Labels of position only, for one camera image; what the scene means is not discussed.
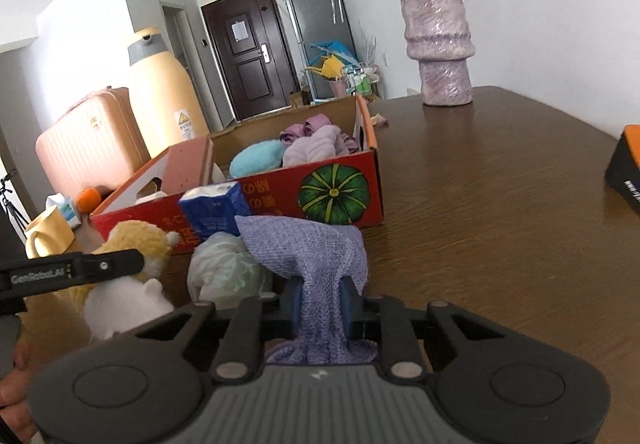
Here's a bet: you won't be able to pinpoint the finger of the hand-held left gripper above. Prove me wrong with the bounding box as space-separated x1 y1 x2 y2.
82 248 146 285

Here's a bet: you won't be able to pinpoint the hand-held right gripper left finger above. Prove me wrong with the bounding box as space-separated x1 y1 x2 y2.
135 280 303 383

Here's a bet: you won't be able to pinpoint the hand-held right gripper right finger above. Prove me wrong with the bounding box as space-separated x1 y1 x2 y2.
340 276 506 382

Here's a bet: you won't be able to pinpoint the yellow and white plush toy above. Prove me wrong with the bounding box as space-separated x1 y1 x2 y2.
70 220 181 343

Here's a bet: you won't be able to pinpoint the purple knitted cloth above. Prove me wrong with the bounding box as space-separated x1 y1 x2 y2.
235 215 379 366

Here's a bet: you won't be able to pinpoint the pale green mesh bath ball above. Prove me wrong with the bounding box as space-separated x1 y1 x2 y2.
187 231 275 309

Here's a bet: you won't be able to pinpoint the blue tissue packet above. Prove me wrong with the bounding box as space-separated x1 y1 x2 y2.
178 181 253 243

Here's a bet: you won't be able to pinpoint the red pumpkin print cardboard box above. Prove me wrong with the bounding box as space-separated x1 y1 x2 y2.
90 95 386 255

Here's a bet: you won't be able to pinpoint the pink and yellow sponge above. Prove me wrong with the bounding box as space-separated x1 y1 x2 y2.
165 136 216 192

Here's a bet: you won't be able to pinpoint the lilac fluffy towel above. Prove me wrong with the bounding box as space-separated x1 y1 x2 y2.
282 124 359 169

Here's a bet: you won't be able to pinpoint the purple satin scrunchie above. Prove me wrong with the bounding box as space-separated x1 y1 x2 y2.
279 114 332 145

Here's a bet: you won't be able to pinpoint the person's left hand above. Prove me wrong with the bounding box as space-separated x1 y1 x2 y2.
0 336 38 442

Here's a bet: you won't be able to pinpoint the yellow mug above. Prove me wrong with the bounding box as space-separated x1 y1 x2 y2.
24 205 76 259

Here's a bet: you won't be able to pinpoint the orange tangerine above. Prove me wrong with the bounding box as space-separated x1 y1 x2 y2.
76 187 104 213

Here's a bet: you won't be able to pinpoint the small white tissue pack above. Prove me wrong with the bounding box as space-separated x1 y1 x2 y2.
46 194 81 229

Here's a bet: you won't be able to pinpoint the black tripod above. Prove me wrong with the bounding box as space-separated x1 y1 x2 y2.
0 176 29 235

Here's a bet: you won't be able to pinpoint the pink hard-shell suitcase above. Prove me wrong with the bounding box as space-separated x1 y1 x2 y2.
35 86 152 205

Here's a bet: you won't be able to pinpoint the large yellow thermos bottle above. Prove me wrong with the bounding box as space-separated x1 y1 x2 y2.
127 27 211 151

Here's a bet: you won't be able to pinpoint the rack of small bottles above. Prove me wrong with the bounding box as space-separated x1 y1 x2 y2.
342 66 384 99

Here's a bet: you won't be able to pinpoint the dark brown door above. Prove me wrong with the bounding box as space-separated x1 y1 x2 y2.
201 0 301 121

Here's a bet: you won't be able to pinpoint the blue and yellow bags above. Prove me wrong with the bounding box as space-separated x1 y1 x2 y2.
306 41 358 80

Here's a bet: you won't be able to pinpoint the pink textured vase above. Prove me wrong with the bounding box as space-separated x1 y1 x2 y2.
397 0 474 107

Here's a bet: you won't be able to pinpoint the grey refrigerator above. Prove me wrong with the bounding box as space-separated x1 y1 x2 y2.
277 0 358 100

